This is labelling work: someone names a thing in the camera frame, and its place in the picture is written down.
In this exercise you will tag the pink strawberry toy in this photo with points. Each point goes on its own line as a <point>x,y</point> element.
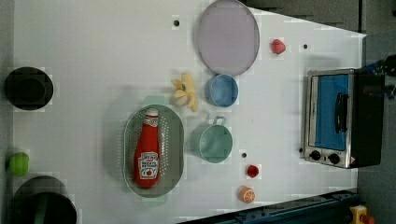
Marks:
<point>277,46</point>

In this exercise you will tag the orange slice toy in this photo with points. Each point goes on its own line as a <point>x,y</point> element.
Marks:
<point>247,195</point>

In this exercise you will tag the peeled yellow banana toy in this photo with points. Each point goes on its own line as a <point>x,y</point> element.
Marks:
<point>185,93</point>

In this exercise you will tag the yellow red tool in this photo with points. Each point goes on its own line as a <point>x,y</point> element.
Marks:
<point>360,215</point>

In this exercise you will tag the black silver toaster oven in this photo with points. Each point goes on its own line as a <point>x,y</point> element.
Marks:
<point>344,113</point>

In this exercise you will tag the dark red strawberry toy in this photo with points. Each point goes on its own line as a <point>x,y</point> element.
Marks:
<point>252,171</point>

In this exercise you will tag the green apple toy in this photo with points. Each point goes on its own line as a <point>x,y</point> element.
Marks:
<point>19,164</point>

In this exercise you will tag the red ketchup bottle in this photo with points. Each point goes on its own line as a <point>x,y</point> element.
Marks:
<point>147,153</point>

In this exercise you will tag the green mug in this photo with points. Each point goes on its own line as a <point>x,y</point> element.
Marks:
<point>212,142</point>

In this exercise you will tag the large grey round plate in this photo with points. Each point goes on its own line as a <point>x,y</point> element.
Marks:
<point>228,37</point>

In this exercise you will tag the black cylinder mount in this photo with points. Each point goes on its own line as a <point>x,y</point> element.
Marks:
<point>28,88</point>

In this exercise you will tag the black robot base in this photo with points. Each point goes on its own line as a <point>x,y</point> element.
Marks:
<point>43,200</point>

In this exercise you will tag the blue bowl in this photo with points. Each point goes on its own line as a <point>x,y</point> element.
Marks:
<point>221,90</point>

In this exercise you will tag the green oval strainer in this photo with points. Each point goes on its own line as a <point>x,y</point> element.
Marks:
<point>171,139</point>

